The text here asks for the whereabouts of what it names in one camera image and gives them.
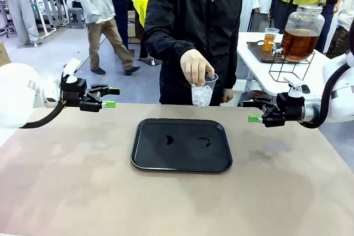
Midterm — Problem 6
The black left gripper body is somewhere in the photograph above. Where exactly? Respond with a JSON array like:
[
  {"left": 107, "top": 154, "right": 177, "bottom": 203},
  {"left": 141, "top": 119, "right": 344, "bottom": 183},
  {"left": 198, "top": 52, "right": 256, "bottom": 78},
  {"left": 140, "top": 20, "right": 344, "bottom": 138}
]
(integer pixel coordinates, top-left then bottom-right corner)
[{"left": 60, "top": 78, "right": 87, "bottom": 107}]

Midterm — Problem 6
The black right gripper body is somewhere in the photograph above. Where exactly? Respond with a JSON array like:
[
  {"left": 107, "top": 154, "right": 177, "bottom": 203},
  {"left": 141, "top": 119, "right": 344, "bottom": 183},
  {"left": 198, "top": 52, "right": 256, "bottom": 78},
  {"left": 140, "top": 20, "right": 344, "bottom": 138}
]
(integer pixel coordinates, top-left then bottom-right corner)
[{"left": 276, "top": 92, "right": 305, "bottom": 122}]

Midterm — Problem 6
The short clear plastic cup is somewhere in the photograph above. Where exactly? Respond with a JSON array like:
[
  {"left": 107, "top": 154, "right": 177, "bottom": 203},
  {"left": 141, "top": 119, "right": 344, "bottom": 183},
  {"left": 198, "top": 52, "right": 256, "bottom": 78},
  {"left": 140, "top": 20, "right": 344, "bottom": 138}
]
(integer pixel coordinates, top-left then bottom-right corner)
[{"left": 191, "top": 72, "right": 220, "bottom": 108}]

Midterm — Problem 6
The tall clear plastic cup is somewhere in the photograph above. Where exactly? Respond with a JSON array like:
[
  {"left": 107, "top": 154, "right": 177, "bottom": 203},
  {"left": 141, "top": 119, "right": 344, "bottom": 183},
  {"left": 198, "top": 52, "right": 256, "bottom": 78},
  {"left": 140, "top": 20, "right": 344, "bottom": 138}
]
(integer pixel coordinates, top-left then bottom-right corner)
[{"left": 263, "top": 27, "right": 280, "bottom": 53}]

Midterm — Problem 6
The glass tea dispenser jar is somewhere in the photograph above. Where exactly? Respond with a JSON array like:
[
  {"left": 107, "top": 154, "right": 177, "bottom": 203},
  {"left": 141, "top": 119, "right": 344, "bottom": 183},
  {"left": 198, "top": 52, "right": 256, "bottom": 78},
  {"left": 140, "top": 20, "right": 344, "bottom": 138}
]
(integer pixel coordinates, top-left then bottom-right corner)
[{"left": 270, "top": 5, "right": 326, "bottom": 62}]

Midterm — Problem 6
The person's left forearm black sleeve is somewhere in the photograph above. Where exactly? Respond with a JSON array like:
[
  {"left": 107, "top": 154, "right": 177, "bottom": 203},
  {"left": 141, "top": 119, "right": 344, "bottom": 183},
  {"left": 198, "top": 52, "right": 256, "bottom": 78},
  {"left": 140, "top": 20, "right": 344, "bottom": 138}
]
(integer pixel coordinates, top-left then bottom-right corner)
[{"left": 220, "top": 48, "right": 239, "bottom": 90}]

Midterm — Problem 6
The person's right forearm black sleeve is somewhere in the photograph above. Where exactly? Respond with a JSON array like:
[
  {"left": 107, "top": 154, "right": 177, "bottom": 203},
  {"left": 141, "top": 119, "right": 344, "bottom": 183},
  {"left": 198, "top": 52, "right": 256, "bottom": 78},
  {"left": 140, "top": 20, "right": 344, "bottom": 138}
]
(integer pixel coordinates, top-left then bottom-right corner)
[{"left": 144, "top": 36, "right": 197, "bottom": 61}]

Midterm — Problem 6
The person's left hand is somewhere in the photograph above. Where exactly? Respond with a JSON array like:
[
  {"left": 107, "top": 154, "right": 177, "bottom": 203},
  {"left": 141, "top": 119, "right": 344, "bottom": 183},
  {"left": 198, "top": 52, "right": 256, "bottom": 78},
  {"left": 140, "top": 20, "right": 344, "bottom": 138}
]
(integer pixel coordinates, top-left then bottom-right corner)
[{"left": 221, "top": 88, "right": 234, "bottom": 103}]

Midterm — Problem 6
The person's right hand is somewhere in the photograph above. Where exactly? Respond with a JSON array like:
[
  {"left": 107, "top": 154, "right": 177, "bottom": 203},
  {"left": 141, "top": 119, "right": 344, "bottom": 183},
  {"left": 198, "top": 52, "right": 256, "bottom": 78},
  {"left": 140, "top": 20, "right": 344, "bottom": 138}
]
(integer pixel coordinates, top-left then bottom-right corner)
[{"left": 180, "top": 49, "right": 216, "bottom": 86}]

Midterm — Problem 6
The dark waste bucket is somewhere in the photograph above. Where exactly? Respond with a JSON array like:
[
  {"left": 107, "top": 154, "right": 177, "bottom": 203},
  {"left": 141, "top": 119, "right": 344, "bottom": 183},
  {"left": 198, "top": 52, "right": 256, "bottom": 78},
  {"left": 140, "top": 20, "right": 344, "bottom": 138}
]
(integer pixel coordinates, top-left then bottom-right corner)
[{"left": 247, "top": 88, "right": 274, "bottom": 101}]

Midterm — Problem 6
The grey storage box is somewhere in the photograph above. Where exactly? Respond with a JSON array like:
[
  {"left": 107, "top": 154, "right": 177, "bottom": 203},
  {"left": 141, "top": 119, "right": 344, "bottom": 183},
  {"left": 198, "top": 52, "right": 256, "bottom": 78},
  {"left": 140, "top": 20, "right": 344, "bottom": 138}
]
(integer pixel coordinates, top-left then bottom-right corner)
[{"left": 232, "top": 78, "right": 250, "bottom": 107}]

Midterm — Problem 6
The white side table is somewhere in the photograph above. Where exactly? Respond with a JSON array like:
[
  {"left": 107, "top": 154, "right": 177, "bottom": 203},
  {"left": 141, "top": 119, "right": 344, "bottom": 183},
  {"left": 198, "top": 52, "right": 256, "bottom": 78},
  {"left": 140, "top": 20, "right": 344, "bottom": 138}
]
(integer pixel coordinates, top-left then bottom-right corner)
[{"left": 237, "top": 32, "right": 332, "bottom": 96}]

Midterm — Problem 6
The dark brown serving tray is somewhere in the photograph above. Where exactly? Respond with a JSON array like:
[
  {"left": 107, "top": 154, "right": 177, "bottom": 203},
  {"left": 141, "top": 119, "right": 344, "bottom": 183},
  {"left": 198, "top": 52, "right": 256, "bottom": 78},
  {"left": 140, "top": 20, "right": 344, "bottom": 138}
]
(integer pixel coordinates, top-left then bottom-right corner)
[{"left": 246, "top": 41, "right": 287, "bottom": 64}]

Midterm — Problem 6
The brown cardboard box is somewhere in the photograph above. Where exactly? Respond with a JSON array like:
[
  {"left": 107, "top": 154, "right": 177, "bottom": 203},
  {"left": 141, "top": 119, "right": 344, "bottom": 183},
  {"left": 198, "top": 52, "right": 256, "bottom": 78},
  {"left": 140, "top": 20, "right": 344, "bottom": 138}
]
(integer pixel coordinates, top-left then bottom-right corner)
[
  {"left": 127, "top": 11, "right": 138, "bottom": 44},
  {"left": 0, "top": 41, "right": 12, "bottom": 67}
]

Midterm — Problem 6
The mannequin with brown skirt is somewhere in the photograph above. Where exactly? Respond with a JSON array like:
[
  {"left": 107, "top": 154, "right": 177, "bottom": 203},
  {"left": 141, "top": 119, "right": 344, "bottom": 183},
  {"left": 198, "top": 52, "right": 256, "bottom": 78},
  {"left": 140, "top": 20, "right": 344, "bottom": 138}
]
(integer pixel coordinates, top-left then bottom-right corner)
[{"left": 134, "top": 17, "right": 163, "bottom": 67}]

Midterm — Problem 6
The mannequin with navy skirt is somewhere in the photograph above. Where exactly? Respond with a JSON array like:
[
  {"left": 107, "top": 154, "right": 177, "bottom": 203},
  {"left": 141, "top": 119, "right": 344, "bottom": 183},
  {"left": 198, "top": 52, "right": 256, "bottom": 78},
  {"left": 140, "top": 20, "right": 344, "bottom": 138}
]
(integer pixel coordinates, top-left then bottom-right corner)
[{"left": 107, "top": 0, "right": 131, "bottom": 52}]

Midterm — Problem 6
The grey plastic stool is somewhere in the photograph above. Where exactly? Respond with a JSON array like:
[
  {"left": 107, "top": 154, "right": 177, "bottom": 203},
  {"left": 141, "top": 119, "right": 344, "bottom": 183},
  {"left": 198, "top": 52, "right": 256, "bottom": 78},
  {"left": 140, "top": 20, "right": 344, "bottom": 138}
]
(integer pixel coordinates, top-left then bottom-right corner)
[{"left": 67, "top": 8, "right": 86, "bottom": 29}]

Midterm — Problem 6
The mannequin with camouflage trousers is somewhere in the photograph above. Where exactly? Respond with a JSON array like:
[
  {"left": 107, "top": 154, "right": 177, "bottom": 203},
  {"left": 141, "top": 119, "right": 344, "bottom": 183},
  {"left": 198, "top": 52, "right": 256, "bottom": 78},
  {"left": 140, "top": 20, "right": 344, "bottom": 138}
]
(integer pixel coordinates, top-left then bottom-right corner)
[{"left": 329, "top": 0, "right": 354, "bottom": 60}]

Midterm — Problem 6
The white workbench with equipment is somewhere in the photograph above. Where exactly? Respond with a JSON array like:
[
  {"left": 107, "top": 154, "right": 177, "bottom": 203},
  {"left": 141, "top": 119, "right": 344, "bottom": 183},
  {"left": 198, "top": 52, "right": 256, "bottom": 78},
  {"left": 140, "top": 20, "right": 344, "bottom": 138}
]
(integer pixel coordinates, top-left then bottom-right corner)
[{"left": 26, "top": 0, "right": 70, "bottom": 39}]

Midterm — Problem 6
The mannequin with navy trousers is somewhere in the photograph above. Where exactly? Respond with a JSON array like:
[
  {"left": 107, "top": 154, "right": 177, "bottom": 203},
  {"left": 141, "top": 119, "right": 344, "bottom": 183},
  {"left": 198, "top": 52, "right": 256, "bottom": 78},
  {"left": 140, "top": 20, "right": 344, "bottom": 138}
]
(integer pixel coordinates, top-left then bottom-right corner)
[{"left": 315, "top": 0, "right": 345, "bottom": 53}]

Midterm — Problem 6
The mannequin with grey trousers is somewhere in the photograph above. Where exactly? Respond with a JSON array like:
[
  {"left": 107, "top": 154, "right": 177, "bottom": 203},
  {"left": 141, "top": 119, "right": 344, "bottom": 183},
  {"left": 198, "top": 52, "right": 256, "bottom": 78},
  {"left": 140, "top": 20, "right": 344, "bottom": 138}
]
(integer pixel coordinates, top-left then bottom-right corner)
[{"left": 0, "top": 0, "right": 48, "bottom": 46}]

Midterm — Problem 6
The black plastic serving tray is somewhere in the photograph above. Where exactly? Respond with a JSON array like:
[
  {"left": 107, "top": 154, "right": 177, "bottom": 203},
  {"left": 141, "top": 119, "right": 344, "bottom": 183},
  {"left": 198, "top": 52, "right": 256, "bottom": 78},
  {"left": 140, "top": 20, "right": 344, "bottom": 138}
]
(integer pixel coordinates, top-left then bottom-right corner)
[{"left": 130, "top": 118, "right": 233, "bottom": 174}]

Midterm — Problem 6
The person in black jacket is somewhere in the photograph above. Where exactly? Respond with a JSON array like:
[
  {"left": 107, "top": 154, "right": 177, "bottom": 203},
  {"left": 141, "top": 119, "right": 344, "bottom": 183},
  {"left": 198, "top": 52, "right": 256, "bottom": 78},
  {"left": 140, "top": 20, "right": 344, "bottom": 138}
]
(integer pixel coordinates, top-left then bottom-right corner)
[{"left": 143, "top": 0, "right": 243, "bottom": 107}]

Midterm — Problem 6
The black wire jar stand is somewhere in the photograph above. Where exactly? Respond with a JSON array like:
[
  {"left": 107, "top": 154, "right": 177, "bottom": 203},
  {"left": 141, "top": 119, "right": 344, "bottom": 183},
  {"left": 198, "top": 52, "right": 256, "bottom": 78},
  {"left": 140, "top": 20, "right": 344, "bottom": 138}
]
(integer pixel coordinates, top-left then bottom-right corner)
[{"left": 269, "top": 50, "right": 316, "bottom": 83}]

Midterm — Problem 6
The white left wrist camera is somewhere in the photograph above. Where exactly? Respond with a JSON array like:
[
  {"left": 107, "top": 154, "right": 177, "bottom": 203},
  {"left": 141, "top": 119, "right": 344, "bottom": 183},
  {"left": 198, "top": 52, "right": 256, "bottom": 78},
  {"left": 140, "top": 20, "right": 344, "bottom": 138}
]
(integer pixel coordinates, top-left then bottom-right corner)
[{"left": 61, "top": 58, "right": 81, "bottom": 83}]

